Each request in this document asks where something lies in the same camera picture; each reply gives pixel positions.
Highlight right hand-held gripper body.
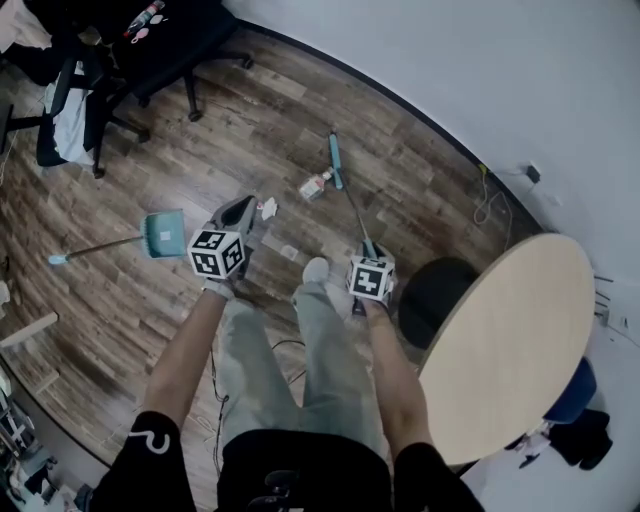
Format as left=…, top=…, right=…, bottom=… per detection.
left=345, top=256, right=398, bottom=317

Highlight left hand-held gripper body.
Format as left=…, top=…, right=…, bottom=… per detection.
left=187, top=227, right=254, bottom=284

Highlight teal long-handled dustpan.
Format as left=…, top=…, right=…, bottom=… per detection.
left=48, top=208, right=187, bottom=267

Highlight small plastic bottle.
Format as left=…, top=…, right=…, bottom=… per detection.
left=298, top=168, right=335, bottom=202

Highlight teal broom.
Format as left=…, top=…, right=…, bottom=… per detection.
left=327, top=130, right=384, bottom=259

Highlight person's right forearm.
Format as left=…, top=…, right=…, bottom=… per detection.
left=362, top=299, right=436, bottom=461

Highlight person's left forearm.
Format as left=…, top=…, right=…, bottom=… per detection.
left=142, top=279, right=236, bottom=431

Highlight white wristband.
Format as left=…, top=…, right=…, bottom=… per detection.
left=202, top=277, right=237, bottom=301

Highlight person's right white shoe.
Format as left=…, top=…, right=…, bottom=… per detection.
left=302, top=256, right=331, bottom=286

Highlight round black stool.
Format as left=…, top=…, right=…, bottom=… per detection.
left=398, top=256, right=481, bottom=351

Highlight person's grey trousers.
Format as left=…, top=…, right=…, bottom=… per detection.
left=217, top=279, right=391, bottom=459

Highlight round beige table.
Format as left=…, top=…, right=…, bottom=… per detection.
left=417, top=232, right=597, bottom=467

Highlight black office chair with armrests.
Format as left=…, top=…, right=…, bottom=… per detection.
left=94, top=0, right=254, bottom=123

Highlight light blue cloth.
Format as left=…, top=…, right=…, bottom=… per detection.
left=43, top=62, right=96, bottom=166

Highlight person's black printed shirt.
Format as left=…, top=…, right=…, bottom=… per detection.
left=89, top=410, right=486, bottom=512

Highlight pale wooden plank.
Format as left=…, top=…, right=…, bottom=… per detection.
left=0, top=310, right=60, bottom=349

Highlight bottle with red cap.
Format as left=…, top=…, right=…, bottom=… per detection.
left=123, top=0, right=166, bottom=39

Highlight dark metal rack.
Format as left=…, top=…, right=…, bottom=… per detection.
left=593, top=273, right=614, bottom=321

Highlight white and pink cloth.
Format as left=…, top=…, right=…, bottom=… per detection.
left=504, top=429, right=554, bottom=469

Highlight eyeglasses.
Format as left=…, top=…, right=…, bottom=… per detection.
left=247, top=469, right=301, bottom=512

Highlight blue chair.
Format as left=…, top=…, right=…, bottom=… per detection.
left=542, top=357, right=599, bottom=425

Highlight black office chair with cloths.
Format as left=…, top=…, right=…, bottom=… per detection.
left=0, top=29, right=151, bottom=179

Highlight black bag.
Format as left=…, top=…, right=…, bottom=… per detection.
left=549, top=408, right=614, bottom=471

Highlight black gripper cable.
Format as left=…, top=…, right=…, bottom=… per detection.
left=208, top=344, right=231, bottom=476
left=269, top=338, right=307, bottom=386

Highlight thin yellow cable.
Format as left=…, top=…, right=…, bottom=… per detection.
left=472, top=163, right=514, bottom=251

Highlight white bracket pieces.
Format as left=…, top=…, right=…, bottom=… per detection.
left=604, top=307, right=640, bottom=346

